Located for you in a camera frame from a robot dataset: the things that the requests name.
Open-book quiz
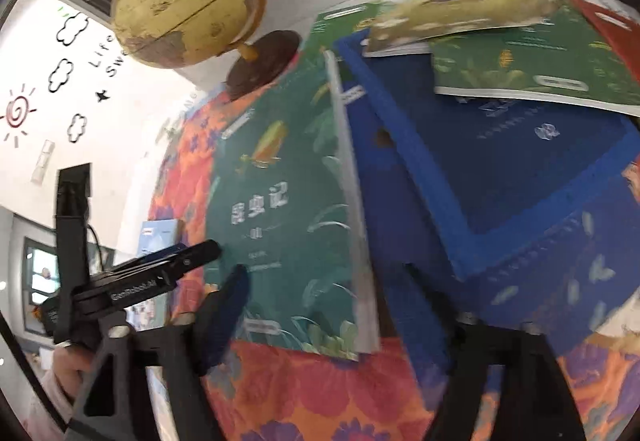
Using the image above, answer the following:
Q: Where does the cloud wall sticker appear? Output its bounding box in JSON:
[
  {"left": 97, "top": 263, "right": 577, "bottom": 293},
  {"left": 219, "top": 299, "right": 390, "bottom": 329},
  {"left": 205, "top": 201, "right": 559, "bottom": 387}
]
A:
[
  {"left": 56, "top": 12, "right": 90, "bottom": 46},
  {"left": 47, "top": 60, "right": 74, "bottom": 92},
  {"left": 67, "top": 113, "right": 88, "bottom": 142}
]

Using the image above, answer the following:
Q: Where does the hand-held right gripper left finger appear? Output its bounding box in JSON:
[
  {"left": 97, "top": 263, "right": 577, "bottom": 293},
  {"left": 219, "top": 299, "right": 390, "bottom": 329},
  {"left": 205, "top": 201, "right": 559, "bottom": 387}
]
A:
[{"left": 65, "top": 263, "right": 251, "bottom": 441}]

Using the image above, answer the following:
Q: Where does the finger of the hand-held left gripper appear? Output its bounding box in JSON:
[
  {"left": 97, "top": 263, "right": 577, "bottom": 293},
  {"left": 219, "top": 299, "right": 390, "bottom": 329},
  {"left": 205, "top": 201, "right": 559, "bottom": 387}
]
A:
[
  {"left": 125, "top": 244, "right": 189, "bottom": 273},
  {"left": 165, "top": 241, "right": 223, "bottom": 281}
]

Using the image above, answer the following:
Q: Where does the lettering wall sticker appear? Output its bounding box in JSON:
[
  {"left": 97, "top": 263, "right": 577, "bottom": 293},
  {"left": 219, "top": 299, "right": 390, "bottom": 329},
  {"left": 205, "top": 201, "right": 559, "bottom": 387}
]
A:
[{"left": 89, "top": 38, "right": 131, "bottom": 76}]

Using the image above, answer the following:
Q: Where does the blue book deer rider cover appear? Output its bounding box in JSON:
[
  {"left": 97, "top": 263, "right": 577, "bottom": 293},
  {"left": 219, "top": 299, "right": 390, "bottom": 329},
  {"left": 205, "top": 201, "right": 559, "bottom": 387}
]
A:
[{"left": 332, "top": 28, "right": 638, "bottom": 282}]

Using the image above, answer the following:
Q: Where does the window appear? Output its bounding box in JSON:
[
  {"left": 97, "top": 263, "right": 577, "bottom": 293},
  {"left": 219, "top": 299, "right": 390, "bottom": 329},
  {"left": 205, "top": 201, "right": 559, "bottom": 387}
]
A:
[{"left": 20, "top": 231, "right": 118, "bottom": 337}]

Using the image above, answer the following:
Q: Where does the person's left hand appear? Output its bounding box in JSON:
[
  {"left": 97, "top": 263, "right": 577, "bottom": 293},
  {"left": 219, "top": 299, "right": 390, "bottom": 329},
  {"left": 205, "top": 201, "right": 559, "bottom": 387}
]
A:
[{"left": 50, "top": 346, "right": 97, "bottom": 393}]

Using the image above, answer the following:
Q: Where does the white book rabbit meadow cover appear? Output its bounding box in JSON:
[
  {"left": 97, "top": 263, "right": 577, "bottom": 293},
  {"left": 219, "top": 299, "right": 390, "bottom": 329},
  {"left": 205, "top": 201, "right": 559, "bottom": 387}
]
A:
[{"left": 362, "top": 0, "right": 573, "bottom": 58}]

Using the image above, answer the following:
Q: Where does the dark red book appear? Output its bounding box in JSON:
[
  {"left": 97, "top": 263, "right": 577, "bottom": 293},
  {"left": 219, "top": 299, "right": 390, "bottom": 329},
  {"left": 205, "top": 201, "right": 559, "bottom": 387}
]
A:
[{"left": 567, "top": 0, "right": 640, "bottom": 84}]

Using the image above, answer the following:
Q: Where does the white wall switch panel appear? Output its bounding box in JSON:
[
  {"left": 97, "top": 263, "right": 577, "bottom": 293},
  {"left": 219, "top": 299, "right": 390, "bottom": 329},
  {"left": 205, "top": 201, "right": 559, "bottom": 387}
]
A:
[{"left": 30, "top": 140, "right": 56, "bottom": 184}]

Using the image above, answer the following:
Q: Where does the light blue paper box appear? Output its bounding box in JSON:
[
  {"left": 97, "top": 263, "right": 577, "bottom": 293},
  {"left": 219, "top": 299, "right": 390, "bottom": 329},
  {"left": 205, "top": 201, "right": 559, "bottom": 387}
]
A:
[{"left": 139, "top": 220, "right": 186, "bottom": 258}]

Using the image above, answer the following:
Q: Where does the orange floral mat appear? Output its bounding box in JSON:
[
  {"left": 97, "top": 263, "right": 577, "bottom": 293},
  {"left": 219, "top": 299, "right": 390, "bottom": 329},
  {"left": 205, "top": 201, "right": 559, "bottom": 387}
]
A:
[{"left": 147, "top": 86, "right": 640, "bottom": 441}]

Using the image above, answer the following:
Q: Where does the green book orange insect cover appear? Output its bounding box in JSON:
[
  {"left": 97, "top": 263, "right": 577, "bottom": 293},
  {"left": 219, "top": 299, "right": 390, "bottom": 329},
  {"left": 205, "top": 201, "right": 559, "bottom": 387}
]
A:
[{"left": 202, "top": 48, "right": 383, "bottom": 362}]

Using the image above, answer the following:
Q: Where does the sun wall sticker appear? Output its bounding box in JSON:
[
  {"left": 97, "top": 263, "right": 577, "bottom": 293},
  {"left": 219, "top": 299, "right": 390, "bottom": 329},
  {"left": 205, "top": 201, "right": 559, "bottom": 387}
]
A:
[{"left": 0, "top": 83, "right": 37, "bottom": 149}]

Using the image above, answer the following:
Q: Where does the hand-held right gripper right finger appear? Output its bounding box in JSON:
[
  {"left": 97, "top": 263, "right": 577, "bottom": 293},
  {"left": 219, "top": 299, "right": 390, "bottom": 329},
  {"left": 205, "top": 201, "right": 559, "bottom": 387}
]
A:
[{"left": 400, "top": 263, "right": 588, "bottom": 441}]

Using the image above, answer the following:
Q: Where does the yellow globe on wooden base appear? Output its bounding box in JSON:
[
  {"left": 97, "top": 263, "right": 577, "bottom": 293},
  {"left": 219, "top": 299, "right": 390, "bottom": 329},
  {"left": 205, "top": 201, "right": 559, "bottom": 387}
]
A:
[{"left": 110, "top": 0, "right": 303, "bottom": 102}]

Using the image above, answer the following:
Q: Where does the blue book eagle cover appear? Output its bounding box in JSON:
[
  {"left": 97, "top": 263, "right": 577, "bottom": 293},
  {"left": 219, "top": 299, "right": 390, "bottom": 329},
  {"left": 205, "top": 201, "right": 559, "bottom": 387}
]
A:
[{"left": 350, "top": 161, "right": 640, "bottom": 357}]

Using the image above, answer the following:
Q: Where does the green book yellow insect cover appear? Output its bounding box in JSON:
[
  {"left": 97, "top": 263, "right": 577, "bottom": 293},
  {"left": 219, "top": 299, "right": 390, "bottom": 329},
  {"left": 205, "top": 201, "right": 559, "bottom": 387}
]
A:
[{"left": 310, "top": 3, "right": 396, "bottom": 52}]

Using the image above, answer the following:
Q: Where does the olive green book butterfly cover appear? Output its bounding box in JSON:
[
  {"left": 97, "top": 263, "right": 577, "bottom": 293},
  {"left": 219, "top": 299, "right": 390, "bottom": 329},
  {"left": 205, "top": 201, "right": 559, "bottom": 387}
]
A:
[{"left": 431, "top": 3, "right": 640, "bottom": 118}]

